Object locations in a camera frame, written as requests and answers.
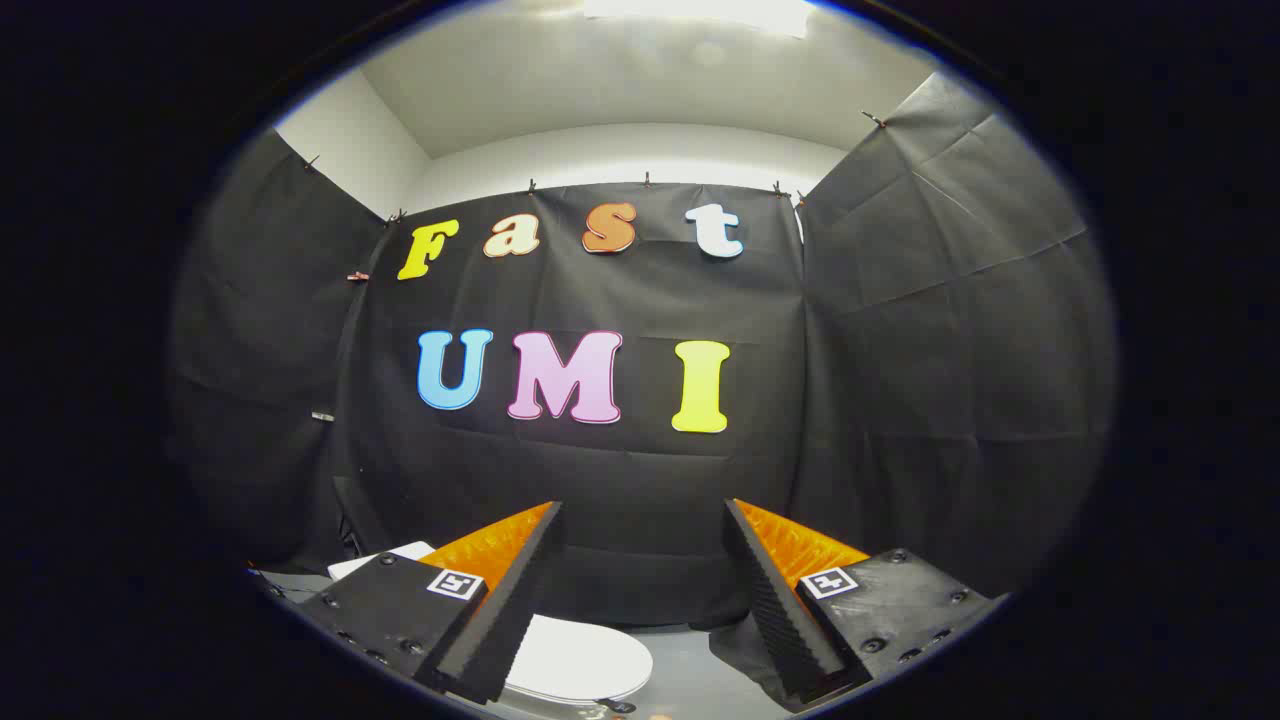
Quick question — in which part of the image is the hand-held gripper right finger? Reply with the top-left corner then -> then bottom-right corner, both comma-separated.
724,498 -> 1006,706

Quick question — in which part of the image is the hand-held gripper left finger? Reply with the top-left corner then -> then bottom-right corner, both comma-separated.
298,500 -> 564,706

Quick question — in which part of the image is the black backdrop cloth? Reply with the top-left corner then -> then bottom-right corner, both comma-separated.
170,70 -> 1116,633

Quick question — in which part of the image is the ceiling light panel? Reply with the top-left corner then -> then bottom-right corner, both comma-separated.
583,0 -> 821,39

